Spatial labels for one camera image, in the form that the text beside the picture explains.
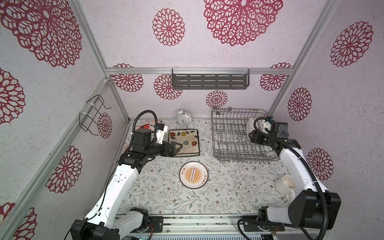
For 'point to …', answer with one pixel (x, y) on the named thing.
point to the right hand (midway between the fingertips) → (256, 132)
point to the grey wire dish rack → (231, 140)
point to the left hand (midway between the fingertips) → (174, 147)
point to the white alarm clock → (183, 117)
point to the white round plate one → (193, 174)
